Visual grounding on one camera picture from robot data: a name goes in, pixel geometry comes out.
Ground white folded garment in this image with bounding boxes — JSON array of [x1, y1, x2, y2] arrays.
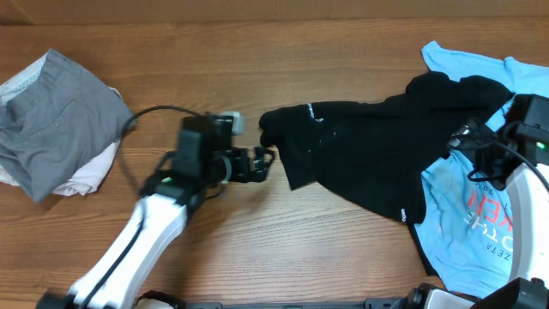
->
[[0, 54, 124, 197]]

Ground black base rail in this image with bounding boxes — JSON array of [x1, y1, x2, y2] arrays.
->
[[136, 290, 473, 309]]

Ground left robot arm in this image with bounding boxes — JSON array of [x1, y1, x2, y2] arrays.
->
[[36, 112, 275, 309]]

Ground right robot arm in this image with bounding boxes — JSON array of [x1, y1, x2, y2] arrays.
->
[[447, 94, 548, 308]]

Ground light blue printed t-shirt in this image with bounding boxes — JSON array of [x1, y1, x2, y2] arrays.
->
[[412, 41, 548, 298]]

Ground black t-shirt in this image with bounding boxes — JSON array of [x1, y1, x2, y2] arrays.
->
[[259, 71, 513, 275]]

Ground grey folded shorts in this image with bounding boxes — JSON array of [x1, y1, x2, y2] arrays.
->
[[0, 48, 137, 204]]

